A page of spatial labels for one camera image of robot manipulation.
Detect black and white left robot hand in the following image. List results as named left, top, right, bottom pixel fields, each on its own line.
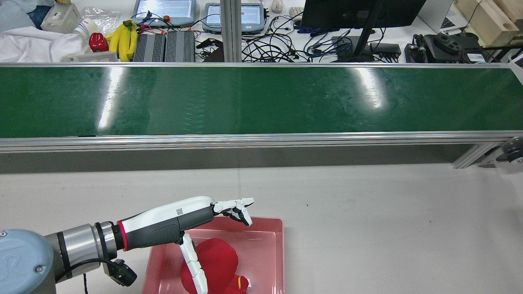
left=116, top=196, right=255, bottom=294

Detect red plush toy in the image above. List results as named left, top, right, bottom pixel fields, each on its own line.
left=181, top=238, right=250, bottom=294

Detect pink plastic basket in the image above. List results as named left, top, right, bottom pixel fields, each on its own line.
left=142, top=216, right=284, bottom=294

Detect black handheld object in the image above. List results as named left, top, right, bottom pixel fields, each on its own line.
left=196, top=38, right=224, bottom=62

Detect black finned power unit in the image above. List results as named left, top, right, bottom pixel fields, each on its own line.
left=133, top=32, right=166, bottom=62
left=165, top=31, right=196, bottom=62

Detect white flat device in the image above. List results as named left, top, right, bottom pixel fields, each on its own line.
left=65, top=51, right=119, bottom=62

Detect yellow banana bunch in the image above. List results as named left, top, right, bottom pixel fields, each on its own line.
left=105, top=20, right=139, bottom=62

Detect red bell pepper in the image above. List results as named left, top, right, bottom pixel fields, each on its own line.
left=89, top=33, right=110, bottom=53

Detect red and black test leads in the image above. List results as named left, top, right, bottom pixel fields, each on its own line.
left=137, top=12, right=172, bottom=35

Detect white paper cup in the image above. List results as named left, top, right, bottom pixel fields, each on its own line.
left=74, top=18, right=99, bottom=39

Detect grey teach pendant tablet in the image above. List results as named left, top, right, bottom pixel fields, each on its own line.
left=202, top=2, right=266, bottom=35
left=132, top=0, right=197, bottom=27

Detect clear plastic bag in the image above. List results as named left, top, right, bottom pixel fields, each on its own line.
left=82, top=6, right=121, bottom=33

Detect white cloth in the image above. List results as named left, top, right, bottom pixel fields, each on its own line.
left=0, top=27, right=92, bottom=62

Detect translucent plastic box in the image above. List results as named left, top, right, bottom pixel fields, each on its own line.
left=41, top=3, right=82, bottom=34

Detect blue cloth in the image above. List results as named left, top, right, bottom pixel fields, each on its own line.
left=0, top=0, right=56, bottom=31

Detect black Huawei monitor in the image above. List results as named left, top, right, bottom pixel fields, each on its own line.
left=300, top=0, right=427, bottom=62

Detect silver laptop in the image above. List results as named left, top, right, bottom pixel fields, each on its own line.
left=417, top=0, right=468, bottom=34

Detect wooden box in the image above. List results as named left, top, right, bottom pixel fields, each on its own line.
left=456, top=0, right=523, bottom=47

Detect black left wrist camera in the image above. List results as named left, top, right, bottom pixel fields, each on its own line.
left=102, top=258, right=137, bottom=286

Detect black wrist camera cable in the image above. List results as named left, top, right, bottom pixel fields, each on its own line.
left=55, top=257, right=111, bottom=294

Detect green conveyor belt with aluminium frame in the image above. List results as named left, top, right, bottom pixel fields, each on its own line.
left=0, top=62, right=523, bottom=170

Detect black cable tangle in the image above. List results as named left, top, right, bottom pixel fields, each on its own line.
left=241, top=14, right=313, bottom=62

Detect aluminium profile post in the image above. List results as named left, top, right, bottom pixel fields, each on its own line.
left=220, top=0, right=242, bottom=62

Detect blue cable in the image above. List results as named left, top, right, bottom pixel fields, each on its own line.
left=294, top=24, right=354, bottom=56

